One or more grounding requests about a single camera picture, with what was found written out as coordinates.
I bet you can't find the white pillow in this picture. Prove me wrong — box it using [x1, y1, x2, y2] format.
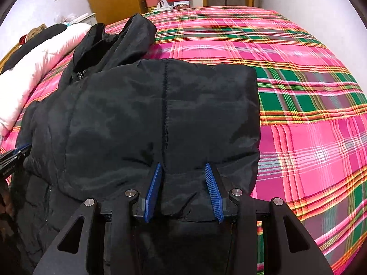
[0, 23, 92, 136]

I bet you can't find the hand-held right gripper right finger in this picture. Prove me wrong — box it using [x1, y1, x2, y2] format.
[204, 163, 334, 275]

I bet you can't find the black puffer jacket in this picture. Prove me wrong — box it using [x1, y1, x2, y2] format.
[8, 14, 261, 275]

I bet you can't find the pink green plaid bed sheet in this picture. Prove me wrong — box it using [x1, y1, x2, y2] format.
[0, 6, 367, 275]

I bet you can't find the white bag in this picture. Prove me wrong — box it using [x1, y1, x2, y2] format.
[149, 0, 174, 13]

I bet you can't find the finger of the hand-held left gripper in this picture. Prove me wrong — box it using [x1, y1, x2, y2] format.
[13, 143, 31, 158]

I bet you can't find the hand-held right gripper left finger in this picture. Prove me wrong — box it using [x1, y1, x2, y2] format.
[33, 163, 165, 275]

